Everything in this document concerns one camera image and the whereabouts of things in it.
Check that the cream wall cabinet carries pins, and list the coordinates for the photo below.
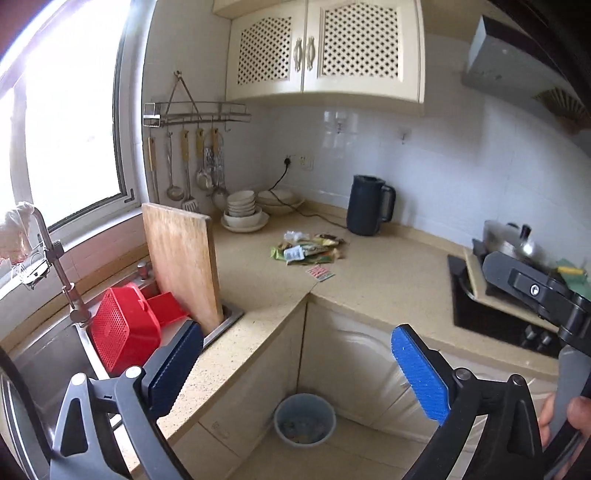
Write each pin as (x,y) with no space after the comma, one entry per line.
(323,94)

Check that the metal sink knob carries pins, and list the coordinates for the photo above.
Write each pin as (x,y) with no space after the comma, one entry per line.
(144,270)

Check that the slotted metal spatula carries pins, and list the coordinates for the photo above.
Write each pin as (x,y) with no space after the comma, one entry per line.
(190,204)

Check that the range hood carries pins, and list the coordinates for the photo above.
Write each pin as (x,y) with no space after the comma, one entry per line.
(503,60)

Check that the wooden cutting board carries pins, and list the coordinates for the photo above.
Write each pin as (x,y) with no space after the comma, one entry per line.
(182,258)

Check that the light green snack packet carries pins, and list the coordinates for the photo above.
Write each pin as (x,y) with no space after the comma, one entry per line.
(277,253)

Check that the metal skimmer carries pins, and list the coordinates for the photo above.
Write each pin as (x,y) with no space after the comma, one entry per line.
(220,194)

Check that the white wall socket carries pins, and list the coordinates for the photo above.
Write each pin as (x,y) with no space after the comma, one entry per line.
(302,162)

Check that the black stove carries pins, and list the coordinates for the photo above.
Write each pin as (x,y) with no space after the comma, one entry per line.
(480,318)

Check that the metal ladle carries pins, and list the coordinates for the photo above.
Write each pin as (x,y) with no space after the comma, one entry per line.
(174,191)
(151,157)

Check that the red plastic basket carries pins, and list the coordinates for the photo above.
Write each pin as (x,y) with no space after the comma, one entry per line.
(124,327)

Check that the shallow white dish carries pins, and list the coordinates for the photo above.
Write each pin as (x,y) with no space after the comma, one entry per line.
(281,207)
(279,196)

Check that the pile of snack packets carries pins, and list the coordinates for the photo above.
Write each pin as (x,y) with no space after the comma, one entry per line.
(308,251)

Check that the small white bowl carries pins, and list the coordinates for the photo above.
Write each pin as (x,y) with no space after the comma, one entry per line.
(241,205)
(241,213)
(241,196)
(241,209)

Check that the lattice cabinet door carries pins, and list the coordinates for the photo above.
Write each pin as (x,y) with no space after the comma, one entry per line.
(265,50)
(362,44)

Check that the large white bowl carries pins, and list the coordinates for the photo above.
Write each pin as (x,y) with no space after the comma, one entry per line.
(243,221)

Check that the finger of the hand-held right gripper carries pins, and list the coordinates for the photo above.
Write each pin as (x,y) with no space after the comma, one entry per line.
(531,290)

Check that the black electric kettle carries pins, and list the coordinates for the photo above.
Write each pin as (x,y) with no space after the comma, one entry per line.
(364,207)

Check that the white plate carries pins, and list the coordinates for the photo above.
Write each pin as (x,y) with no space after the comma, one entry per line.
(231,227)

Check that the person's right hand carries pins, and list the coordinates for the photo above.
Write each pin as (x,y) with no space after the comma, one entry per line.
(579,415)

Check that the red white checked packet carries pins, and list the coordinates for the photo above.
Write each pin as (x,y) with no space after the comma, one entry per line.
(319,273)

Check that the window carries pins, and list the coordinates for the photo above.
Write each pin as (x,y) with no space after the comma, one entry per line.
(69,115)

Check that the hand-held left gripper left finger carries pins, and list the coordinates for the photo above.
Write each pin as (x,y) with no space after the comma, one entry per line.
(174,362)

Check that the grey blue trash bin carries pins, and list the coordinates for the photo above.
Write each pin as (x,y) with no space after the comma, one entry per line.
(287,412)

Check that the metal wall utensil rack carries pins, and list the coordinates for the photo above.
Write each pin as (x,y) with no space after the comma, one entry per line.
(198,119)

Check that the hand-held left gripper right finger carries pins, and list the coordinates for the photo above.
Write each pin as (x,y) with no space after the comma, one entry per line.
(420,374)

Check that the light wooden board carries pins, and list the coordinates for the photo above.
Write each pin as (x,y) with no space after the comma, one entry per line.
(478,277)

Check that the metal serving spoon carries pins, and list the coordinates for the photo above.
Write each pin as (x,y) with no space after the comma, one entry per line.
(203,180)

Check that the metal faucet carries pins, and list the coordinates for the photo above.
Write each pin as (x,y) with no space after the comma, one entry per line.
(60,272)

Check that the metal grater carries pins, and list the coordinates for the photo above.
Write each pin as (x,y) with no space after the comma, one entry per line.
(213,159)

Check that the steel pot with lid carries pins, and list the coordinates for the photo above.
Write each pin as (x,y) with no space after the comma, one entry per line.
(510,240)

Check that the white wall hook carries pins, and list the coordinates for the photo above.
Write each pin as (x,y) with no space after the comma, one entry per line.
(341,125)
(405,134)

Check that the red plastic container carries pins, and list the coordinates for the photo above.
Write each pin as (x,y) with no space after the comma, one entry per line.
(168,311)

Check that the green yellow item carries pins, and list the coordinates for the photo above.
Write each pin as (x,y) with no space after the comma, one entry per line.
(570,270)

